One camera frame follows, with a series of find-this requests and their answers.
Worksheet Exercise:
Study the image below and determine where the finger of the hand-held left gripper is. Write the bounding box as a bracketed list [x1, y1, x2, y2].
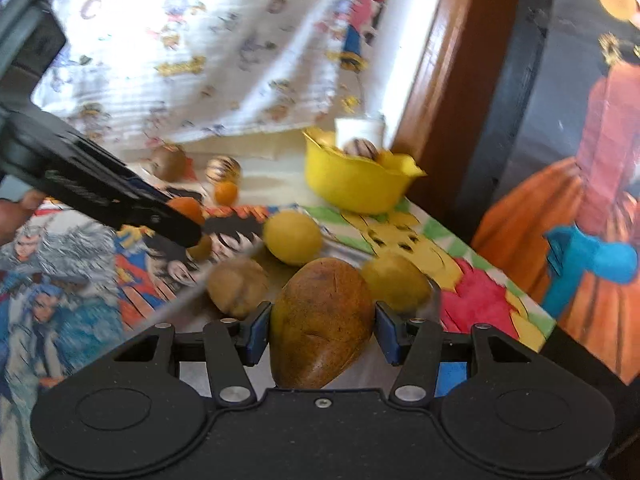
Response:
[75, 136, 169, 207]
[106, 189, 204, 249]

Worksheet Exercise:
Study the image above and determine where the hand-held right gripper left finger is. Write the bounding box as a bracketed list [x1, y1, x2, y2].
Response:
[75, 302, 274, 408]

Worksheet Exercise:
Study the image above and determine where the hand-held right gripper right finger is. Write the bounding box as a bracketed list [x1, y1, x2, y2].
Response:
[374, 301, 553, 408]

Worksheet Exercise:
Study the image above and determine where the small orange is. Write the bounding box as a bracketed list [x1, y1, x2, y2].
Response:
[167, 196, 206, 227]
[214, 181, 240, 206]

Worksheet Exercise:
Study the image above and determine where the brown kiwi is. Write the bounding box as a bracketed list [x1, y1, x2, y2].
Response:
[150, 145, 189, 181]

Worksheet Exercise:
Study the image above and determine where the small brown round fruit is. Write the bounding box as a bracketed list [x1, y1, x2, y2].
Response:
[187, 232, 214, 263]

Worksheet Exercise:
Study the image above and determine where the grey metal tray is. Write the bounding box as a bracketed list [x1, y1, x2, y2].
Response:
[164, 240, 447, 392]

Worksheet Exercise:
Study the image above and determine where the striped pepino melon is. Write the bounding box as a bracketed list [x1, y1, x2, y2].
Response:
[206, 258, 271, 319]
[205, 155, 243, 185]
[342, 139, 379, 159]

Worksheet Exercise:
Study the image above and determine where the brown-green mango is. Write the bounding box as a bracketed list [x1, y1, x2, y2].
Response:
[269, 257, 377, 390]

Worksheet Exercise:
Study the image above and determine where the yellow lemon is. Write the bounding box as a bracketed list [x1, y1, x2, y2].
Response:
[262, 209, 325, 267]

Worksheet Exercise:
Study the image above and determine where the person's left hand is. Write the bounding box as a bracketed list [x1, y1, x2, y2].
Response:
[0, 191, 47, 247]

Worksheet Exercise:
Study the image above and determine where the anime printed table sheet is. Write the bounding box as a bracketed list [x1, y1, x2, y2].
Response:
[0, 180, 282, 463]

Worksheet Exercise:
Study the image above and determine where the yellow flower-shaped bowl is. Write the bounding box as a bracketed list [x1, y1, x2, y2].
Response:
[302, 127, 427, 214]

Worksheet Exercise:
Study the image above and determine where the white cartoon printed blanket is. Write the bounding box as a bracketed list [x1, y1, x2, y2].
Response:
[0, 0, 374, 150]

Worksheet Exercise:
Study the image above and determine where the yellow flower sprig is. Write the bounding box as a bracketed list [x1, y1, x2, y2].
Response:
[339, 72, 372, 117]

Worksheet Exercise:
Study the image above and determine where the wooden door frame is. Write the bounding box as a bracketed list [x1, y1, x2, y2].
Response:
[385, 0, 532, 242]

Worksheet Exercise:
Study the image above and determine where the cartoon wall sticker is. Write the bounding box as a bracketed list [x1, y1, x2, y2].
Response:
[342, 0, 389, 74]

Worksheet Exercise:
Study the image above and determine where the wall poster orange dress figure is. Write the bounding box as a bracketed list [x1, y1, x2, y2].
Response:
[470, 0, 640, 387]

